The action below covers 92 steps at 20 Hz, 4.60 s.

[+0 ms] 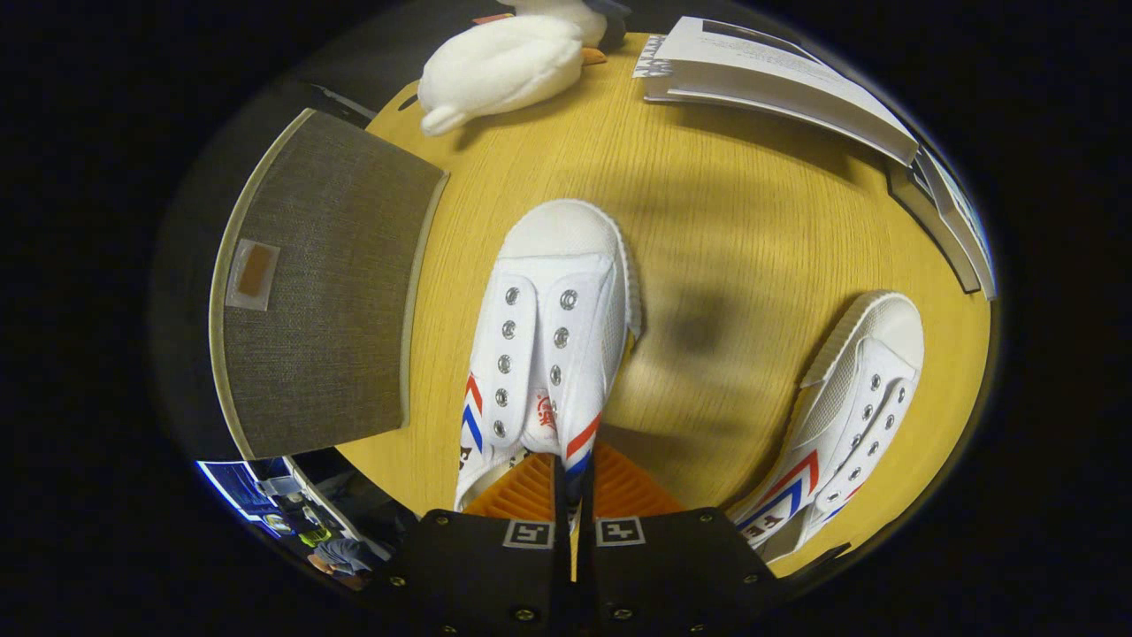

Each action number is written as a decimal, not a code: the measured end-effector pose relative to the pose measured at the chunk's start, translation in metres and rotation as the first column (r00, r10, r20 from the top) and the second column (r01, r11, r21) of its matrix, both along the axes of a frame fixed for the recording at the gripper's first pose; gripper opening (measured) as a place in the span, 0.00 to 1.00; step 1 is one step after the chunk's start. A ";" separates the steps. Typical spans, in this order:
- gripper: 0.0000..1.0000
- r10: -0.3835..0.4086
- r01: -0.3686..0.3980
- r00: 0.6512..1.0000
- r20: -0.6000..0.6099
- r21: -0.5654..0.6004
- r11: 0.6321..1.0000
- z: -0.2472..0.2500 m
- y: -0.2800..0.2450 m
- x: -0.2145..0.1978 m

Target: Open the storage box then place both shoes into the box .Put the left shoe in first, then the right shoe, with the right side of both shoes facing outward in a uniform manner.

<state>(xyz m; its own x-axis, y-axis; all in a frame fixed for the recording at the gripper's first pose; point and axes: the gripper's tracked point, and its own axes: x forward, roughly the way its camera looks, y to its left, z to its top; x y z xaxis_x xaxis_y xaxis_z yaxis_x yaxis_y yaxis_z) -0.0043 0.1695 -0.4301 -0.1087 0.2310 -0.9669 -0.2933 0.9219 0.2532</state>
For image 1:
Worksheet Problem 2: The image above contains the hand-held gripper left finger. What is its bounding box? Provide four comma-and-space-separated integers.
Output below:
371, 452, 569, 637

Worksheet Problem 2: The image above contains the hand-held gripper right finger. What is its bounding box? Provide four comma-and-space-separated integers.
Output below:
579, 441, 799, 637

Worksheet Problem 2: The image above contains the white canvas shoe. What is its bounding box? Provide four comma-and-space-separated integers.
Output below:
730, 290, 926, 565
454, 199, 644, 532

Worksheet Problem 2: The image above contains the grey fabric storage box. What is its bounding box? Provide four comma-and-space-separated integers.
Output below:
208, 108, 450, 461

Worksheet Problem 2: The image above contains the lit monitor screen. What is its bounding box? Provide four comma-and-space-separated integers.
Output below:
196, 458, 277, 525

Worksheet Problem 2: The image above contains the book with pale teal cover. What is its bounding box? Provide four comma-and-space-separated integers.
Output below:
911, 146, 998, 300

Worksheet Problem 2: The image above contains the white book with portrait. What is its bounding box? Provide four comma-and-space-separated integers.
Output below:
644, 16, 921, 166

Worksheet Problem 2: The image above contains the white duck plush toy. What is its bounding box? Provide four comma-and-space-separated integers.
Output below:
417, 13, 585, 138

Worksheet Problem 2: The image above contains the blue penguin plush toy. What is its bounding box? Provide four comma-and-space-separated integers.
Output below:
495, 0, 634, 65

